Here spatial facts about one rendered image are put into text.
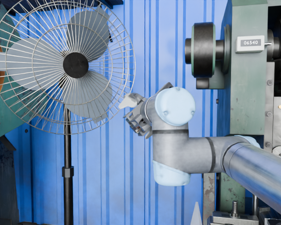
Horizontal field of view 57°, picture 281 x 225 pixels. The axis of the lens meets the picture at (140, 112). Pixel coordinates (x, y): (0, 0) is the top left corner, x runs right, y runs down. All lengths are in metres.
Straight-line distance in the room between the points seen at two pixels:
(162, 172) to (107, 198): 1.84
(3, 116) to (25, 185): 1.25
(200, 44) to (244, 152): 0.46
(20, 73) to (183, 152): 0.72
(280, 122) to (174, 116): 0.46
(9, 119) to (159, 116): 1.19
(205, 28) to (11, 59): 0.71
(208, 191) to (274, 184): 0.85
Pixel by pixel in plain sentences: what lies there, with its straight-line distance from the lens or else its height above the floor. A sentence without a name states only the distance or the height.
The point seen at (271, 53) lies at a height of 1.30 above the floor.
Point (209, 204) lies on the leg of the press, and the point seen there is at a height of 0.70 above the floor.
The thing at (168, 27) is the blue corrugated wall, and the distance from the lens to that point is 2.14.
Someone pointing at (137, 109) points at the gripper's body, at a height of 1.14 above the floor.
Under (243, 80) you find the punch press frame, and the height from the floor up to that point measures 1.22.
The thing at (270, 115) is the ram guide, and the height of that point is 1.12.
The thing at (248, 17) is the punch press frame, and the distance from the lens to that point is 0.85.
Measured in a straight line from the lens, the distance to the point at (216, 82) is 1.04.
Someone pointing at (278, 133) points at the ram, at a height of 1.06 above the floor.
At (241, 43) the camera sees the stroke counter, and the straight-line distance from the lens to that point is 0.79.
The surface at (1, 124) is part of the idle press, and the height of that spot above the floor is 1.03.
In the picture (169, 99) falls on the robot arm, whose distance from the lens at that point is 0.49.
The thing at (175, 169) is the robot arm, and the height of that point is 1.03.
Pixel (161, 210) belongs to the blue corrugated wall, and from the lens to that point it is 2.27.
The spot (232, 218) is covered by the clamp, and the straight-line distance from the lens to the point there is 1.01.
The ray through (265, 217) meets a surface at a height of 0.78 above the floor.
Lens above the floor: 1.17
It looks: 3 degrees down
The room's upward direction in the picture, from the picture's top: straight up
